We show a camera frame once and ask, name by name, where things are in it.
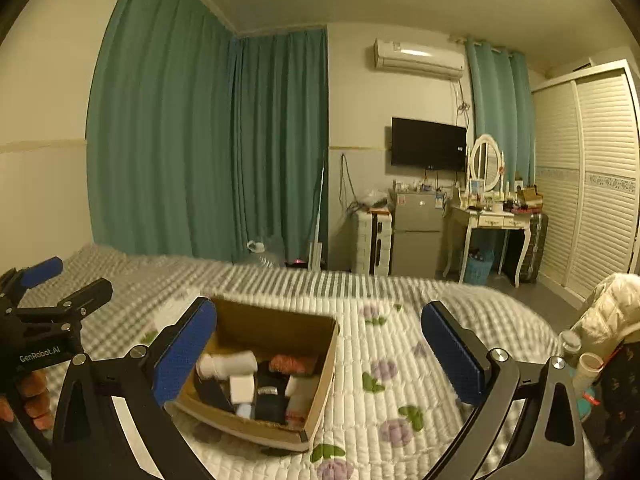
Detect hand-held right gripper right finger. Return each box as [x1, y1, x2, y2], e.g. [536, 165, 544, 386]
[420, 301, 587, 480]

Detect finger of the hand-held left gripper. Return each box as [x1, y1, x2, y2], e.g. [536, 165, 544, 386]
[0, 256, 64, 295]
[7, 278, 113, 333]

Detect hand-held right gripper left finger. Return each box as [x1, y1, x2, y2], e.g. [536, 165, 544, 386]
[50, 296, 218, 480]

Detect black wallet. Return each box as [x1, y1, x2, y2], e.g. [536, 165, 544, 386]
[192, 377, 236, 413]

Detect white power bank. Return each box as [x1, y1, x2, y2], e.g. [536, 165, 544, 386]
[229, 374, 256, 403]

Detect long black case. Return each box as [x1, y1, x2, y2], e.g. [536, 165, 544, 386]
[254, 362, 290, 422]

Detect pink patterned card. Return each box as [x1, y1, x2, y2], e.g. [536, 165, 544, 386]
[272, 354, 319, 376]

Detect white bottle with red cap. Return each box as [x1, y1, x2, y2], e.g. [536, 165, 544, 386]
[285, 375, 321, 422]

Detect cardboard box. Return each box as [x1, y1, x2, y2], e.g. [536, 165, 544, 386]
[172, 296, 340, 453]

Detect person's left hand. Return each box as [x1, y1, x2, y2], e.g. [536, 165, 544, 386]
[0, 367, 55, 432]

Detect grey checked blanket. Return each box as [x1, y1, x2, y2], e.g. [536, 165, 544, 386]
[20, 245, 561, 361]

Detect blue laundry basket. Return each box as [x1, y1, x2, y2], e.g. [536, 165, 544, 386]
[462, 249, 496, 285]

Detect glass jar with lid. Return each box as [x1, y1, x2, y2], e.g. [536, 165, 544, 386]
[559, 331, 583, 361]

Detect grey small fridge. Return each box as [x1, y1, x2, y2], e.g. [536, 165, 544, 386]
[389, 189, 446, 277]

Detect clear water jug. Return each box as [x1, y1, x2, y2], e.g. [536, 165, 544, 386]
[245, 240, 276, 267]

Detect dark suitcase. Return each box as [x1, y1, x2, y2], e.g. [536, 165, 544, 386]
[502, 212, 548, 283]

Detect white paper cup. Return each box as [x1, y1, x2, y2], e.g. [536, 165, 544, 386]
[572, 352, 603, 393]

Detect white dressing table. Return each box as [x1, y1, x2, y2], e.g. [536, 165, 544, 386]
[442, 202, 538, 288]

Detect white drawer unit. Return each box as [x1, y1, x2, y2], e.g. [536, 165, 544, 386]
[356, 209, 392, 275]

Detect white puffer jacket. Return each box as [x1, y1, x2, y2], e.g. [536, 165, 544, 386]
[570, 272, 640, 346]

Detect dark printed garment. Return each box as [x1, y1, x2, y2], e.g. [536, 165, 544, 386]
[597, 330, 640, 456]

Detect white standing pole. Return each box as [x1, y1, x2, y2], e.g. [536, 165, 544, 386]
[310, 160, 326, 268]

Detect oval white mirror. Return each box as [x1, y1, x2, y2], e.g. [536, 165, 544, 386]
[467, 134, 505, 196]

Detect wide teal curtain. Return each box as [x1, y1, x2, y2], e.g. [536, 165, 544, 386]
[86, 0, 329, 263]

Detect white louvred wardrobe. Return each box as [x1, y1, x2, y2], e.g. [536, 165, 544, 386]
[531, 59, 640, 301]

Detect narrow teal curtain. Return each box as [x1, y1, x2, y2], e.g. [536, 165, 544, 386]
[465, 37, 536, 186]

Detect white air conditioner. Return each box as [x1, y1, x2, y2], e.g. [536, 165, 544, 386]
[372, 37, 466, 80]

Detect hanging wall cables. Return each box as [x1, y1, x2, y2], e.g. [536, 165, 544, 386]
[340, 154, 362, 211]

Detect black wall television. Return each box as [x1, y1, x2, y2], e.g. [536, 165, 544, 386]
[391, 117, 468, 172]

